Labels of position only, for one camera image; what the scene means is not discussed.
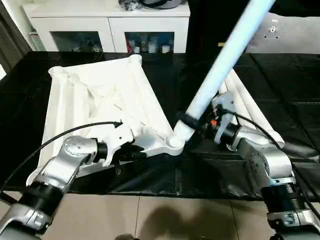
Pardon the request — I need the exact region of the white plastic table top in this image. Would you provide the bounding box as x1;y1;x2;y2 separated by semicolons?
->
26;54;187;187

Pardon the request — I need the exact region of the black work mat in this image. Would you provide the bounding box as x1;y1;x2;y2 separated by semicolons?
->
0;51;320;201

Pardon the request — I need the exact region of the black box with gold label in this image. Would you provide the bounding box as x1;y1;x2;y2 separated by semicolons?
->
187;0;273;55

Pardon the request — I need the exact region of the grey round appliance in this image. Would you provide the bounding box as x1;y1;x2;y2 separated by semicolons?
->
141;0;187;10

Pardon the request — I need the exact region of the grey printed cushion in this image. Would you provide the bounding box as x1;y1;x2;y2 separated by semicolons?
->
243;12;320;55

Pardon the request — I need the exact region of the white cabinet with glass doors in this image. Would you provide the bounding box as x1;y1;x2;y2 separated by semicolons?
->
21;0;191;54

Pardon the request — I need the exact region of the black tangled item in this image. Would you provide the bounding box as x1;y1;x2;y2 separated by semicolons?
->
118;0;141;12

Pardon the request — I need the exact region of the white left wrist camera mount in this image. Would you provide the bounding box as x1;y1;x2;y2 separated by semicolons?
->
96;119;138;168

